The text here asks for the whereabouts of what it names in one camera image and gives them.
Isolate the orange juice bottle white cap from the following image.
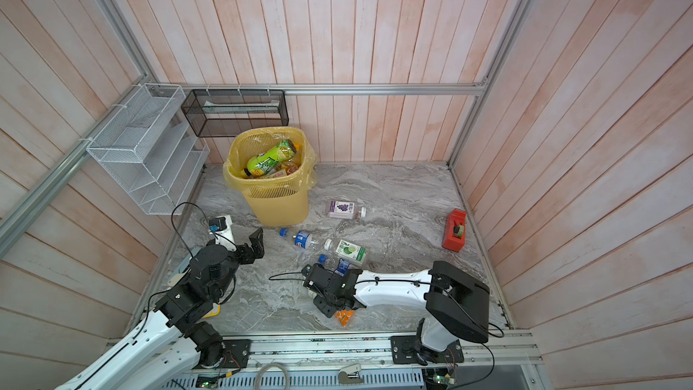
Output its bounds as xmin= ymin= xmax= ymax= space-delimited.
xmin=334 ymin=311 xmax=355 ymax=327

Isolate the lime label bottle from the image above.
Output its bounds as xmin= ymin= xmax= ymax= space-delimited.
xmin=323 ymin=238 xmax=366 ymax=267

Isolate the blue label pepsi bottle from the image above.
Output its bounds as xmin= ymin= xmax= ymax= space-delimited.
xmin=279 ymin=227 xmax=322 ymax=250

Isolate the purple grape juice bottle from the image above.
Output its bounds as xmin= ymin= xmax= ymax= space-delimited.
xmin=328 ymin=200 xmax=367 ymax=220

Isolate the green label tea bottle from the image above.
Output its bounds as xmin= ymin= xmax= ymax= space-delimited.
xmin=244 ymin=139 xmax=298 ymax=178

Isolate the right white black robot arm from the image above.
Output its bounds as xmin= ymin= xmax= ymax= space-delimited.
xmin=301 ymin=261 xmax=491 ymax=366

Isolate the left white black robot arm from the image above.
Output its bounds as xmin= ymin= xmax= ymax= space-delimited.
xmin=59 ymin=228 xmax=265 ymax=389

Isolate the yellow ribbed waste bin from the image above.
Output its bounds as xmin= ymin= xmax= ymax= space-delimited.
xmin=229 ymin=127 xmax=319 ymax=229

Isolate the yellow plastic bin liner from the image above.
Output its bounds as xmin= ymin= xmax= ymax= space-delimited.
xmin=223 ymin=126 xmax=318 ymax=199

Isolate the yellow calculator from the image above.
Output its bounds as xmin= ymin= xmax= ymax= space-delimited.
xmin=203 ymin=303 xmax=221 ymax=319

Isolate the grey stapler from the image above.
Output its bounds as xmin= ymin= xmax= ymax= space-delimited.
xmin=337 ymin=364 xmax=365 ymax=386

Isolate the red tape dispenser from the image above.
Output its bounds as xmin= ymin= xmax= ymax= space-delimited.
xmin=442 ymin=209 xmax=467 ymax=253

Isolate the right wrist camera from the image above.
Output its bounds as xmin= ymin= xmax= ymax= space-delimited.
xmin=335 ymin=259 xmax=351 ymax=276

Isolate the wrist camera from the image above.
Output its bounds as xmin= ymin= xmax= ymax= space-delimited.
xmin=208 ymin=215 xmax=236 ymax=252
xmin=335 ymin=259 xmax=351 ymax=276

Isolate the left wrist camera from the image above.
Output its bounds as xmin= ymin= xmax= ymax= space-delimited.
xmin=208 ymin=215 xmax=236 ymax=252

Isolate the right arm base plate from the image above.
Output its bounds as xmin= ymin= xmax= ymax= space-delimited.
xmin=390 ymin=335 xmax=464 ymax=366

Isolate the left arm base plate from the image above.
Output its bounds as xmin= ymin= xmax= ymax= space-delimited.
xmin=196 ymin=339 xmax=252 ymax=369

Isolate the coiled grey cable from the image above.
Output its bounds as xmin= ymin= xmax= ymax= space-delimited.
xmin=253 ymin=361 xmax=292 ymax=390

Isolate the white wire mesh shelf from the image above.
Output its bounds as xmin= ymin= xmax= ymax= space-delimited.
xmin=88 ymin=84 xmax=209 ymax=216

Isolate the black wire mesh basket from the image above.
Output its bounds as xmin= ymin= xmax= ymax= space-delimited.
xmin=182 ymin=88 xmax=289 ymax=138

